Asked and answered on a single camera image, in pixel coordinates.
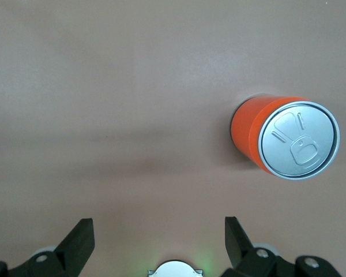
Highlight orange soda can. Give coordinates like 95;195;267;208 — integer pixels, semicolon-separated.
230;96;341;181

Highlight brown table mat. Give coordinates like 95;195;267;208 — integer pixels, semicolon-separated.
0;0;346;277

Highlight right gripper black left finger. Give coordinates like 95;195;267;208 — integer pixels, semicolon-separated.
0;218;95;277

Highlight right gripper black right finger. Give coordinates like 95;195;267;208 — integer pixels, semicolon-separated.
221;216;340;277

